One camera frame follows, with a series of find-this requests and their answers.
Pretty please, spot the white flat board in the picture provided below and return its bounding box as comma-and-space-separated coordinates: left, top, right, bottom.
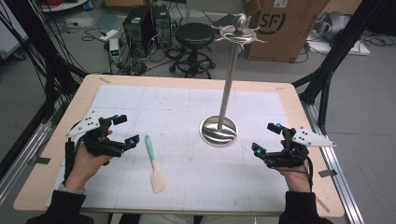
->
305, 33, 372, 57

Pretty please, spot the black computer tower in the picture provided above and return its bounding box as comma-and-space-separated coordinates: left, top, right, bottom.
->
151, 4, 173, 49
122, 5, 157, 59

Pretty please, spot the white device with green display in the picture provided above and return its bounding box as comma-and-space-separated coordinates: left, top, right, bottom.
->
108, 37, 121, 63

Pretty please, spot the black round stool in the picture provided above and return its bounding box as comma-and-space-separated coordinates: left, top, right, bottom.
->
168, 21, 218, 79

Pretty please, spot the black metal frame strut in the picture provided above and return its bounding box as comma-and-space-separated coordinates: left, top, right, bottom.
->
3, 0, 89, 125
291, 0, 396, 136

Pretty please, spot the person's left hand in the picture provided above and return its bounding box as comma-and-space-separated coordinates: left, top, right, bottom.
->
64, 129, 114, 191

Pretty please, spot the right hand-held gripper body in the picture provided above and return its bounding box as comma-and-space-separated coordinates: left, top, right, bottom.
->
263, 125, 337, 170

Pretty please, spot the white grid mat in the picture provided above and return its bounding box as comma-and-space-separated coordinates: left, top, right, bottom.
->
46, 84, 290, 213

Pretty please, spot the person's right hand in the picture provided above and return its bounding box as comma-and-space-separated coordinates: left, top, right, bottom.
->
275, 139, 313, 193

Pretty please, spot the silver grey machine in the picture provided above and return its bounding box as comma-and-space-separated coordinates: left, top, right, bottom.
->
313, 10, 352, 43

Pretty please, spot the teal handled cream spatula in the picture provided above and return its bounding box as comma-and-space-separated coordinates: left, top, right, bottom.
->
144, 134, 168, 195

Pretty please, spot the brown cardboard box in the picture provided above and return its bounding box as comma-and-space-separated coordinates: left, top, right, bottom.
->
245, 0, 332, 63

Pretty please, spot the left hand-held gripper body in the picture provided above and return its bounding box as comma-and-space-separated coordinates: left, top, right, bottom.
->
64, 108, 126, 158

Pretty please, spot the white power strip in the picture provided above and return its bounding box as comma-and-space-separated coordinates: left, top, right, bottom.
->
99, 29, 120, 43

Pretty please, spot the silver metal utensil stand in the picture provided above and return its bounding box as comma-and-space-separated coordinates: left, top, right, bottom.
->
199, 12, 267, 148

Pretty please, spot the aluminium rail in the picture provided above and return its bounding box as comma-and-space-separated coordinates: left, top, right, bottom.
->
0, 120, 53, 204
300, 100, 366, 224

